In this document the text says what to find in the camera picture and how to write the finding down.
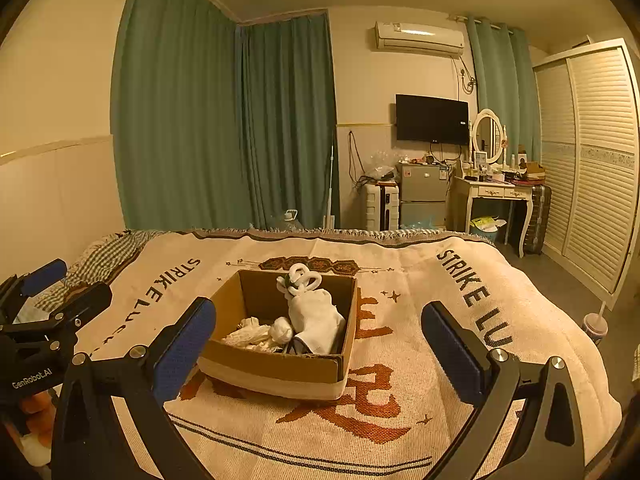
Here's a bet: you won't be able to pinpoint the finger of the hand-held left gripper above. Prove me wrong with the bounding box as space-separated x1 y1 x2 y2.
15 282 113 343
0 259 68 311

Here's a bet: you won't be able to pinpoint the white air conditioner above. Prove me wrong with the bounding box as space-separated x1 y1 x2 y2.
371 21 466 57

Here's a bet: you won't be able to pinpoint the white striped suitcase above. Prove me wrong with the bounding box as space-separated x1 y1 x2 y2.
364 182 401 231

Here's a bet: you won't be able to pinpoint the small white cloth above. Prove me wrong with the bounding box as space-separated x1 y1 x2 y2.
270 316 297 346

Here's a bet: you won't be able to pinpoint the white dressing table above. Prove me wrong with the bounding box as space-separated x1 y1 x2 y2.
452 175 535 256

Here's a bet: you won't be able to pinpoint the wide green curtain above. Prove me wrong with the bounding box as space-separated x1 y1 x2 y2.
111 0 251 233

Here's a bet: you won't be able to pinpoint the dark suitcase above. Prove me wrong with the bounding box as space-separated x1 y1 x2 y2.
522 184 552 255

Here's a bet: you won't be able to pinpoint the orange cloth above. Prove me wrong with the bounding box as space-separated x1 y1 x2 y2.
20 392 57 436

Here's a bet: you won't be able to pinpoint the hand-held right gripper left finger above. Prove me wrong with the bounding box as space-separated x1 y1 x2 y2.
50 296 217 480

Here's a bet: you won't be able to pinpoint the clear plastic bag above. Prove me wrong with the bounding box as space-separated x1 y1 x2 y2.
367 150 398 181

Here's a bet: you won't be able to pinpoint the drink cup with straw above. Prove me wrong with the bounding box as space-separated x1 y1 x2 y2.
582 302 610 346

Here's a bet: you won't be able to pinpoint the oval white mirror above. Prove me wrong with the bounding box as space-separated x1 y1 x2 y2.
471 110 503 165

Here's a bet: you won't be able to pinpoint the green corner curtain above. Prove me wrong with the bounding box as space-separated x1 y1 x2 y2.
240 15 342 231

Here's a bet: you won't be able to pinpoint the printed cream blanket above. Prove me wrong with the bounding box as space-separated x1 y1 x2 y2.
65 228 623 480

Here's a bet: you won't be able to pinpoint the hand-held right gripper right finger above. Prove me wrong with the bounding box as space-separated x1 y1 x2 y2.
421 301 587 480

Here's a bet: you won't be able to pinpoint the cardboard boxes on dresser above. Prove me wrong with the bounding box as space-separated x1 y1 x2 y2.
517 152 546 181

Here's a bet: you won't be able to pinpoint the checkered bedding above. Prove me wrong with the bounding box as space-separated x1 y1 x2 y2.
37 230 168 311

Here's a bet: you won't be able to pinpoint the narrow green curtain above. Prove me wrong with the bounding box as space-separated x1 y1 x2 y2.
465 16 542 161

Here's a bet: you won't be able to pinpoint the white mop pole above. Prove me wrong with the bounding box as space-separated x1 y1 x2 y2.
325 127 337 231

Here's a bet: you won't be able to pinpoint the waste bin with bag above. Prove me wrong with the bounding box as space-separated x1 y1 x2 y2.
470 216 508 245

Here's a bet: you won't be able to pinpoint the white louvred wardrobe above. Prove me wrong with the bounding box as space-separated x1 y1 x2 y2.
531 37 640 296

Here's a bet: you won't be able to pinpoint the white sock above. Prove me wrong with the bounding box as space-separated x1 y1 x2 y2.
287 287 347 354

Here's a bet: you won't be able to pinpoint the black wall television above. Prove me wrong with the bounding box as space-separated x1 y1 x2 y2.
395 93 470 143

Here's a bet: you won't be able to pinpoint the cardboard box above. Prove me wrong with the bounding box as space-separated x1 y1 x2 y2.
197 269 360 401

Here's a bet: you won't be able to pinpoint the hanging wall cables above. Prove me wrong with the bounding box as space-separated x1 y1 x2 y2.
347 130 369 191

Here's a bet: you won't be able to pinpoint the grey mini fridge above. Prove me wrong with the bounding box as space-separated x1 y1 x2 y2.
397 162 448 231

